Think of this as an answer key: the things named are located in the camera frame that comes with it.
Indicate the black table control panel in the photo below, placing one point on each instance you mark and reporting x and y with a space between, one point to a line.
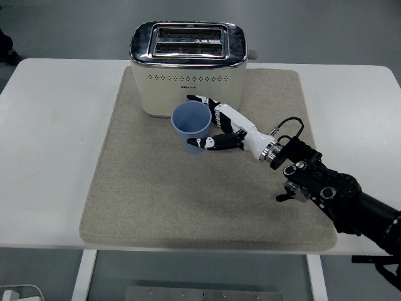
363 259

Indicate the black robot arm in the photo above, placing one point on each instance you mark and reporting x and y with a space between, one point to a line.
344 188

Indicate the cream and chrome toaster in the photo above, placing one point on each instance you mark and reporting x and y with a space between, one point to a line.
188 75

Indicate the white table leg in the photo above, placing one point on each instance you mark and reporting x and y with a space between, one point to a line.
317 279
84 276

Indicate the white power adapter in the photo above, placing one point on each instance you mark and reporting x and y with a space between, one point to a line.
9 296

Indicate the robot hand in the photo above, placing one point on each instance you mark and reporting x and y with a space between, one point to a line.
253 141

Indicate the blue ribbed plastic cup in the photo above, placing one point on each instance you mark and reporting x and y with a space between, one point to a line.
191 125

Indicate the beige fabric mat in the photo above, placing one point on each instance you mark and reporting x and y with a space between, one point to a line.
175 200

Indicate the person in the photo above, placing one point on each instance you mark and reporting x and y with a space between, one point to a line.
6 47

